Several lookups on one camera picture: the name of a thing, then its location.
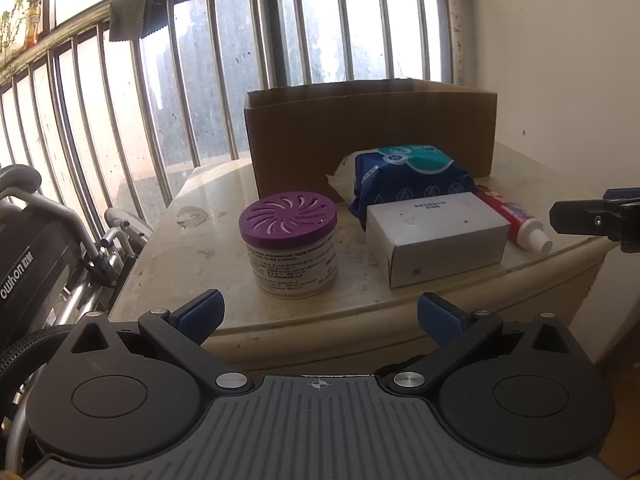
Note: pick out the red toothpaste tube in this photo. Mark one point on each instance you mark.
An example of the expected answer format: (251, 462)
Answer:
(515, 217)

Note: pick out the brown cardboard box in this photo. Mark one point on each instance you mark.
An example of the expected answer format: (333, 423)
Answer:
(370, 125)

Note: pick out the orange bottle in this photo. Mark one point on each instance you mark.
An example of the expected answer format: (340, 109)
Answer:
(33, 22)

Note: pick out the grey cloth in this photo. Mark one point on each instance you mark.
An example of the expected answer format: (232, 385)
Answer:
(135, 10)

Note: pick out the white wall pipe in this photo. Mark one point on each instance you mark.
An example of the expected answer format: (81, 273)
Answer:
(457, 25)

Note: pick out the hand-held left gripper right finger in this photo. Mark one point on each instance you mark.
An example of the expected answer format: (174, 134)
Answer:
(440, 316)

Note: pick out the purple lid air freshener jar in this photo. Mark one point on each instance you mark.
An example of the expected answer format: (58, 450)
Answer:
(290, 245)

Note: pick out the blue wet wipes pack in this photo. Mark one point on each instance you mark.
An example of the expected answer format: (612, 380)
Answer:
(415, 175)

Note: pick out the folded black wheelchair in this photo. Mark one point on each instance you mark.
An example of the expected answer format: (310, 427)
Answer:
(35, 260)

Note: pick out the white rectangular carton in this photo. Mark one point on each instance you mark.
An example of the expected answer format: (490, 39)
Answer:
(440, 230)

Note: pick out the metal window railing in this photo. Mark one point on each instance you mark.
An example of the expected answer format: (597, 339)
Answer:
(260, 25)

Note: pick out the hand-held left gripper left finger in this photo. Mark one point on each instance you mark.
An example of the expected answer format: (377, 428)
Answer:
(202, 316)

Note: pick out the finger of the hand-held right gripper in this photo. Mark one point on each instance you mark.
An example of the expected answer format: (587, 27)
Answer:
(580, 217)
(622, 194)

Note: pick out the green plant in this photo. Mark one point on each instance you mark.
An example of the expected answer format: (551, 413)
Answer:
(11, 22)

